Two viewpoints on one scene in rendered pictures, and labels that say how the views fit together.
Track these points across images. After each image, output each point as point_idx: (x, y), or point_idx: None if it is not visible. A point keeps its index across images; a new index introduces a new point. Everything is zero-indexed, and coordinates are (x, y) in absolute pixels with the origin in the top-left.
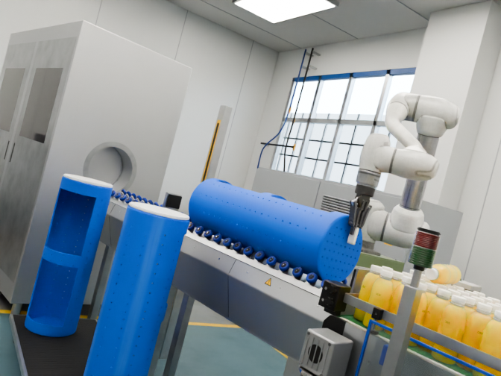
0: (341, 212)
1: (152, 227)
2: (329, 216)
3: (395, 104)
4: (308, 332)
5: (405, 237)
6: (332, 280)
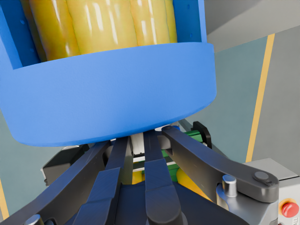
0: (74, 96)
1: None
2: (7, 109)
3: None
4: (40, 170)
5: None
6: (57, 168)
